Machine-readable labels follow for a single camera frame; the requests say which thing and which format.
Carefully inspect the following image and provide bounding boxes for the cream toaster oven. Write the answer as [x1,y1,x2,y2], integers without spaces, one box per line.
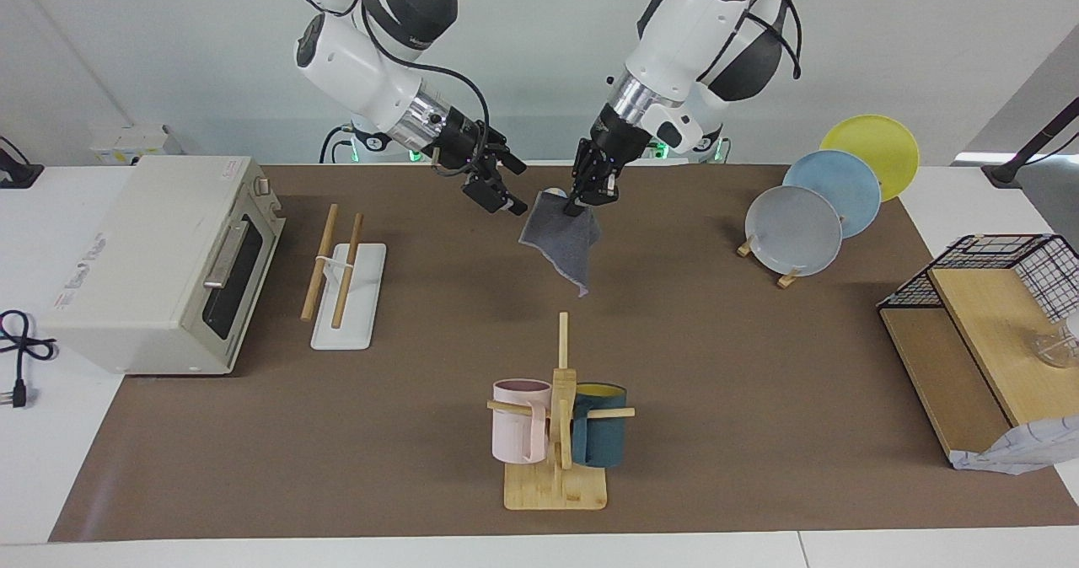
[40,155,286,377]

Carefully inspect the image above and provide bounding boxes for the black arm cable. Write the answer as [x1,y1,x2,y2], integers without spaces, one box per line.
[358,0,491,160]
[725,0,803,80]

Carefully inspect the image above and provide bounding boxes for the white wooden towel rack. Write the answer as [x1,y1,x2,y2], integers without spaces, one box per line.
[301,204,387,351]

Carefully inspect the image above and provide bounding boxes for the black stand pole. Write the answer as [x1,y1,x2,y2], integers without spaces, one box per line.
[982,96,1079,188]

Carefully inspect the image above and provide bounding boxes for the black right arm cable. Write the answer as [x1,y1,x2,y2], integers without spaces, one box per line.
[358,0,491,160]

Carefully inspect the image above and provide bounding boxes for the wooden shelf box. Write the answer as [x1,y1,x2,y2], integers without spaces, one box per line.
[878,266,1079,468]

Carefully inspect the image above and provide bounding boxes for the dark teal mug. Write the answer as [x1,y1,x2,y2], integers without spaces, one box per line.
[572,383,628,469]

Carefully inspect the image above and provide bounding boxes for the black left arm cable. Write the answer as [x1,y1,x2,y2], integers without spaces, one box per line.
[725,0,803,80]

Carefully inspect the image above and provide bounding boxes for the brown table mat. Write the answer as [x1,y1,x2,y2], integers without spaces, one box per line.
[49,163,1079,542]

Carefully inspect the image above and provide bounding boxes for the black stand foot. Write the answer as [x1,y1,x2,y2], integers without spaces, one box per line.
[0,136,45,190]

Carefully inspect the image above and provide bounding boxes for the clear glass cup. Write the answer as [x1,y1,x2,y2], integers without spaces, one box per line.
[1030,311,1079,369]

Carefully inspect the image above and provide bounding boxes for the black wire basket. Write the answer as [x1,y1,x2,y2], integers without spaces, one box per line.
[877,233,1079,323]

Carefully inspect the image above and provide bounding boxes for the yellow plate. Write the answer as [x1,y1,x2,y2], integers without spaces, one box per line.
[819,115,921,202]

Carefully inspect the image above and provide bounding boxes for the light blue plate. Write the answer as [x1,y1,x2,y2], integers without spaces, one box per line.
[782,149,883,238]

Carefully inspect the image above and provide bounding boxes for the patterned white paper sheet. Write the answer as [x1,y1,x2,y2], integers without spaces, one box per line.
[953,415,1079,476]

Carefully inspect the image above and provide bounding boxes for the black power cord with plug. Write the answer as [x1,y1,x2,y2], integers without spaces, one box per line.
[0,309,58,409]

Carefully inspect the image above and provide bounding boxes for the pink mug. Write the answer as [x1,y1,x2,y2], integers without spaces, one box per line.
[492,379,553,465]

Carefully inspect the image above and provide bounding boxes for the wooden mug tree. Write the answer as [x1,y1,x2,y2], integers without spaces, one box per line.
[486,313,636,512]

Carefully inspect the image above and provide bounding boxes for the purple and grey towel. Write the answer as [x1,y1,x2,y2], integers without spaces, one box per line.
[518,190,602,297]

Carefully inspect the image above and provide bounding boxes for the wooden plate rack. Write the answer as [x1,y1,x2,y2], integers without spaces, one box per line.
[737,235,802,289]

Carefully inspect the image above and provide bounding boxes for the grey plate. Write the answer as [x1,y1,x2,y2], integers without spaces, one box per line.
[745,185,844,277]

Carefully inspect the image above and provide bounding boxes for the white power strip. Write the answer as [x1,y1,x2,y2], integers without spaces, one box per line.
[90,125,182,165]

